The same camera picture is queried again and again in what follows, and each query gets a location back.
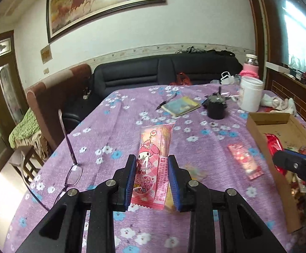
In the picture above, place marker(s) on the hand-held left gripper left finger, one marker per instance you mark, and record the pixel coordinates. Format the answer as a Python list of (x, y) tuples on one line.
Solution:
[(130, 184)]

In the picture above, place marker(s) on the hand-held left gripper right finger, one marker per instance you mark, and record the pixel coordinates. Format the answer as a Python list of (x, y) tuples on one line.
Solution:
[(174, 184)]

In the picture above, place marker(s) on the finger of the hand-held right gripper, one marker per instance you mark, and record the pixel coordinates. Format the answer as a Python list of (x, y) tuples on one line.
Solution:
[(297, 168)]

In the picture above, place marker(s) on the pink cartoon snack packet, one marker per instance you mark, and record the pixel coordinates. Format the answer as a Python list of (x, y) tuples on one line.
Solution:
[(150, 152)]

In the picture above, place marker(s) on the shallow cardboard box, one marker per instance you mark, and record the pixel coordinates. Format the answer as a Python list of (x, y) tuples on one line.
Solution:
[(271, 118)]

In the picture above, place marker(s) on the beige biscuit packet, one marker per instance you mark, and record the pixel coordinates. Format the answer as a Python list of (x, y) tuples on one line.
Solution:
[(196, 171)]

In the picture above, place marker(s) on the bright red cartoon packet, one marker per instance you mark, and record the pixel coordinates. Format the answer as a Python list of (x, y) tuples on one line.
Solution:
[(272, 143)]

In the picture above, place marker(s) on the small pink snack packet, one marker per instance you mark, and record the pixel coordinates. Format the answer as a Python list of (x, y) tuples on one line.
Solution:
[(245, 160)]

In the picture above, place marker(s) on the purple floral tablecloth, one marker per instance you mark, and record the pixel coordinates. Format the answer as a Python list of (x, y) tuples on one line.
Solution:
[(116, 126)]

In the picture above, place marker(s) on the white cloth pile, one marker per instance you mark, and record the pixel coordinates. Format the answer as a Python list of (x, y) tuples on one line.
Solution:
[(279, 102)]

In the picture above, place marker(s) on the wooden brick-pattern cabinet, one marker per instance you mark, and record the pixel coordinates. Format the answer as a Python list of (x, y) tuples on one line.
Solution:
[(282, 89)]

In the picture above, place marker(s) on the black pen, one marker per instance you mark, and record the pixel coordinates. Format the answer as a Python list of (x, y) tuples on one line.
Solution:
[(166, 101)]

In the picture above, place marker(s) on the black round container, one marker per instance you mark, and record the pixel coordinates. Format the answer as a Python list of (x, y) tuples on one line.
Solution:
[(216, 110)]

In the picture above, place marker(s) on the white plastic jar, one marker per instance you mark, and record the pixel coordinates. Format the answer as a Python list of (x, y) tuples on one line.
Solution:
[(251, 95)]

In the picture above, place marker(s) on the clear plastic cup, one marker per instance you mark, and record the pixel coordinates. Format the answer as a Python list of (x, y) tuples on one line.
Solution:
[(233, 98)]

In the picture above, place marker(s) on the wooden stool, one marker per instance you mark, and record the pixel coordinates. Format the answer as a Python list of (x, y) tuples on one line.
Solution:
[(29, 163)]

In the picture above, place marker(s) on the white flat box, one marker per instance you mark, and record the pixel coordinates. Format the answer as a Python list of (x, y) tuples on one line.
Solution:
[(276, 66)]

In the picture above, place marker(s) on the red bag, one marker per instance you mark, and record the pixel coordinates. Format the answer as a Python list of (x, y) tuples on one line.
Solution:
[(181, 80)]

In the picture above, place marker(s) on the black leather sofa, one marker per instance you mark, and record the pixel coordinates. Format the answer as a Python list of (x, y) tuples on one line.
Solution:
[(131, 76)]

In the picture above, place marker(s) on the pink sleeved thermos bottle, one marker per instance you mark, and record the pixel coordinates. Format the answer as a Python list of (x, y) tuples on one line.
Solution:
[(250, 68)]

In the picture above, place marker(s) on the white paper bag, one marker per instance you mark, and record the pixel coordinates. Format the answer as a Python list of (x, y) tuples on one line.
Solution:
[(228, 80)]

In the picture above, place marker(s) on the brown armchair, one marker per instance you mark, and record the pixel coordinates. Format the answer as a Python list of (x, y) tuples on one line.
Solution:
[(55, 92)]

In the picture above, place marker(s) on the green patterned blanket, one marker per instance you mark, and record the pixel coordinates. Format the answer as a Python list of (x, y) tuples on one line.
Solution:
[(24, 129)]

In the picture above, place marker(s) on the grey garment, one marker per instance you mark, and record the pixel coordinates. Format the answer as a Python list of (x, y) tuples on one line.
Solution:
[(189, 50)]

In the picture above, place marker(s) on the window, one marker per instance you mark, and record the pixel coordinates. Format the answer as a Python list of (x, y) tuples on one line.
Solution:
[(297, 31)]

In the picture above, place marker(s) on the framed horse painting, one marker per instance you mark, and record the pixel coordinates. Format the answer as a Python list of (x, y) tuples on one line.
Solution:
[(95, 5)]

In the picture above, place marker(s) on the purple frame eyeglasses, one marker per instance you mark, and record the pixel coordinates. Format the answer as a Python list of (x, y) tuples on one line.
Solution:
[(76, 164)]

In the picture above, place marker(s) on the small wall plaque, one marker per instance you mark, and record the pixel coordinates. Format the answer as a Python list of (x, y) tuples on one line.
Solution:
[(46, 54)]

